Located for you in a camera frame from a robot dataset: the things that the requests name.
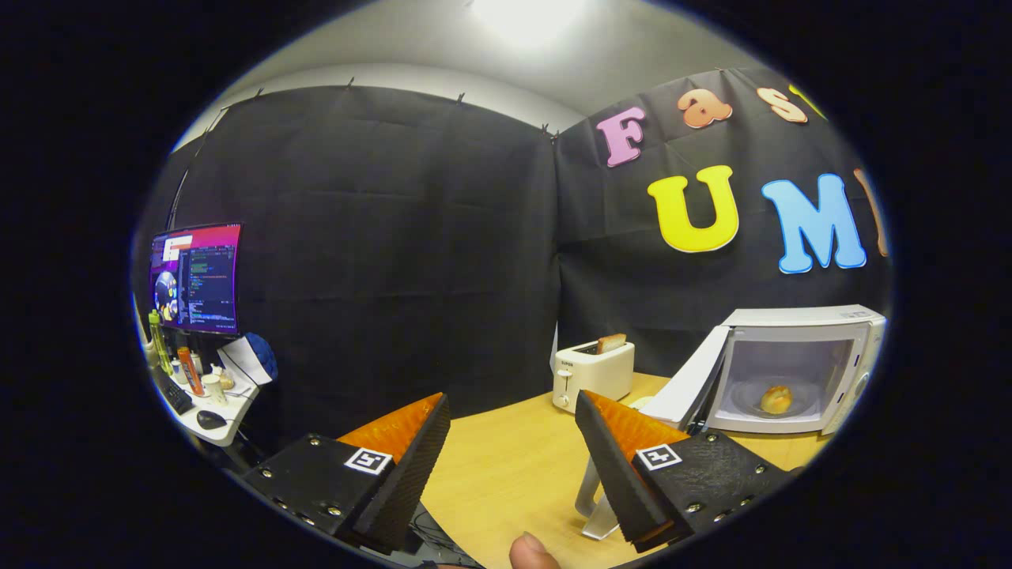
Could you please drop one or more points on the brown toast slice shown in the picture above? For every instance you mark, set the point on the brown toast slice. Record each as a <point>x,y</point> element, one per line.
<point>611,343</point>

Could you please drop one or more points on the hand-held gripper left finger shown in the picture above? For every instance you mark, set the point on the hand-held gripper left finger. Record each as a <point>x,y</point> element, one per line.
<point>411,482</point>

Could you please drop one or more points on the orange drink bottle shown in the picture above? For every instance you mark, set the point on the orange drink bottle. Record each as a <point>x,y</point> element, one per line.
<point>190,371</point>

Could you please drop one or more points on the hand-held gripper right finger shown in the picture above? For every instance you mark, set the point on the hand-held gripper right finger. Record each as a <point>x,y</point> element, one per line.
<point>613,474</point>

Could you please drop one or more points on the white cup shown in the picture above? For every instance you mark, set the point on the white cup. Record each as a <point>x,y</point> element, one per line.
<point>214,390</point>

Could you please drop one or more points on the white microwave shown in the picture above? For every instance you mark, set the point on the white microwave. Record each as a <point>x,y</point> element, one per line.
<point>798,320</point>

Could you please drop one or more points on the computer monitor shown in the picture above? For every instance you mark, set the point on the computer monitor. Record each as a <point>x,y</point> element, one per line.
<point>202,284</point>

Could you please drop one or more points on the white toaster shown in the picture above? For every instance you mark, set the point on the white toaster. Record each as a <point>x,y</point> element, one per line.
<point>593,379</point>

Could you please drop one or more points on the black keyboard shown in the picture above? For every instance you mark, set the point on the black keyboard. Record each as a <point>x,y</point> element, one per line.
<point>175,395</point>

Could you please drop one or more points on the golden bread bun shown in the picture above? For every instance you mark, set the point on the golden bread bun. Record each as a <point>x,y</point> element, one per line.
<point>776,400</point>

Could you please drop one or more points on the white office desk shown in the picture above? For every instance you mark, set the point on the white office desk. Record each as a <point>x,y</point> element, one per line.
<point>233,407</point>

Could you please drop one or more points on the green drink bottle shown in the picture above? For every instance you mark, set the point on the green drink bottle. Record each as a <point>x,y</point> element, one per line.
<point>160,344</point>

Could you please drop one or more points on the black computer mouse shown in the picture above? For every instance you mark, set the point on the black computer mouse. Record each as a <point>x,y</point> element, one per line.
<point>211,420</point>

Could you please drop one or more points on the blue rounded object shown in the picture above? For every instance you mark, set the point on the blue rounded object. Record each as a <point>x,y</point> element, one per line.
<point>262,356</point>

